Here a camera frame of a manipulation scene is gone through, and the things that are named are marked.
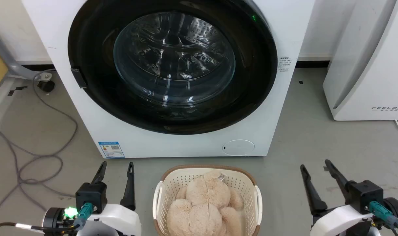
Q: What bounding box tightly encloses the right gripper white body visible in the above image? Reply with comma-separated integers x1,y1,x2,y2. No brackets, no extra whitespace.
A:
310,205,374,236

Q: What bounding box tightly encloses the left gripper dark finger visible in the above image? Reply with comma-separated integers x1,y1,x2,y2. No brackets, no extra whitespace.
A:
91,161,107,184
120,162,136,211

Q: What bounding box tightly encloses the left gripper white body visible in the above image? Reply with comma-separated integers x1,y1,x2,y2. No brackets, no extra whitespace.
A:
77,203,142,236

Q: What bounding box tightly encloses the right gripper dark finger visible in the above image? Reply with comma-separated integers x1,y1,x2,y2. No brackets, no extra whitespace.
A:
300,164,328,216
324,159,353,201

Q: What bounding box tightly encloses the white front-load washing machine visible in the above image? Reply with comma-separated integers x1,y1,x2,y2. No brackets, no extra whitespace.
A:
21,0,316,159

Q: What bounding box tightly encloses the black round washer door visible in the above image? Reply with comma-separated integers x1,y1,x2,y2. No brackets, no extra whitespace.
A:
68,0,278,135

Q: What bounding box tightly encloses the cream plastic laundry basket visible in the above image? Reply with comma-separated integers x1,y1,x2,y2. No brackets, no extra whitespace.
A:
153,165,263,236

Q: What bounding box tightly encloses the beige plush teddy bear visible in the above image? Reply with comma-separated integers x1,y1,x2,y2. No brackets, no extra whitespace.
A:
166,170,244,236

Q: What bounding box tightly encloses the black caster wheel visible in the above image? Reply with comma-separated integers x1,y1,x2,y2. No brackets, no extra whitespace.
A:
37,80,55,93

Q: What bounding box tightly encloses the white Feelbird appliance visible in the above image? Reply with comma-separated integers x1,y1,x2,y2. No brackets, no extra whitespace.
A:
323,0,398,121

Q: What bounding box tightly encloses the grey metal furniture leg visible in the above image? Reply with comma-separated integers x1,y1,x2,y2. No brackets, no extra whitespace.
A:
0,20,52,81

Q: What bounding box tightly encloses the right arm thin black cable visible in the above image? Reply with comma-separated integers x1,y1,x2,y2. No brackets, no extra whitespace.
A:
369,201,398,236

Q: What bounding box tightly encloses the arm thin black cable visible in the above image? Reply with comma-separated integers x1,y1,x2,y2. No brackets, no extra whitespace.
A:
0,203,97,236
369,201,398,236

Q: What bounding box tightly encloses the grey floor cable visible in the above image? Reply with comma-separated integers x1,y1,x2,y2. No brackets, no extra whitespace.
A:
0,68,78,226

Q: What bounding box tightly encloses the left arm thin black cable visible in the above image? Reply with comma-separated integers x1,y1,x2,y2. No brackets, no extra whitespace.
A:
0,203,97,236

